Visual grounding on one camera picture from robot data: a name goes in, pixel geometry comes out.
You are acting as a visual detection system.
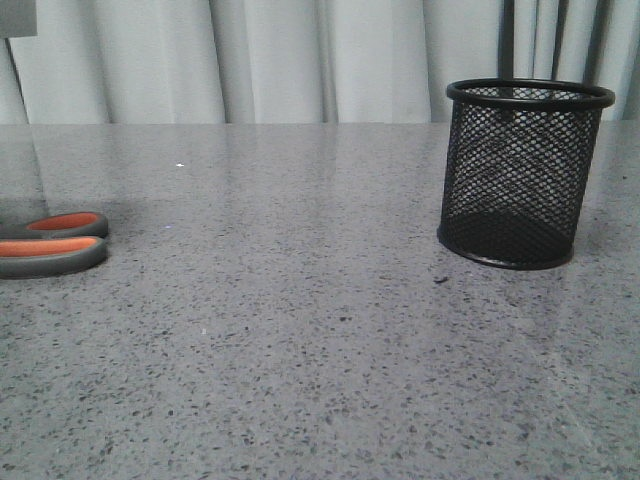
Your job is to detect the orange and grey scissors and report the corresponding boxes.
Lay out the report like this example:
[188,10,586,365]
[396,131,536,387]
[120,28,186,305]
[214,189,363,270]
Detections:
[1,212,109,279]

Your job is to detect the black mesh pen bucket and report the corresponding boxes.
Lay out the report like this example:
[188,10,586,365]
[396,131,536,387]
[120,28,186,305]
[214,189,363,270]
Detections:
[437,78,615,270]

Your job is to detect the grey curtain backdrop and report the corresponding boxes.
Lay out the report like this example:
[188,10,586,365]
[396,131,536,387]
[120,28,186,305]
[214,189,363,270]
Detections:
[1,1,639,124]

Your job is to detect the black metal stand frame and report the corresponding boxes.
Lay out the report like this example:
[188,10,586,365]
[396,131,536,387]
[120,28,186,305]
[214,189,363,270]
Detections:
[498,1,612,86]

